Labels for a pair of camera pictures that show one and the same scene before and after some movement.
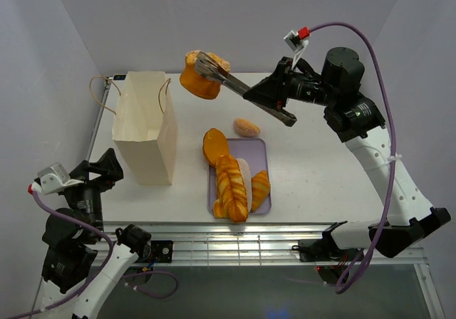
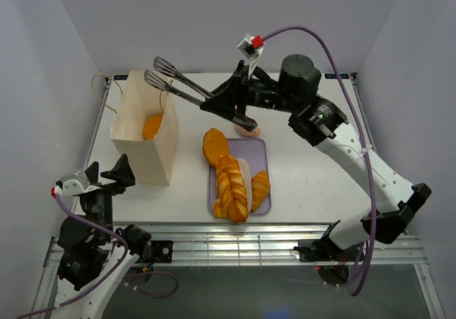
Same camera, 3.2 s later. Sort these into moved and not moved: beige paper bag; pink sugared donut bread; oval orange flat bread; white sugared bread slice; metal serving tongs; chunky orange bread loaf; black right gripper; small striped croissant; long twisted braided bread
Moved: metal serving tongs; black right gripper; chunky orange bread loaf
Not moved: beige paper bag; pink sugared donut bread; long twisted braided bread; small striped croissant; white sugared bread slice; oval orange flat bread
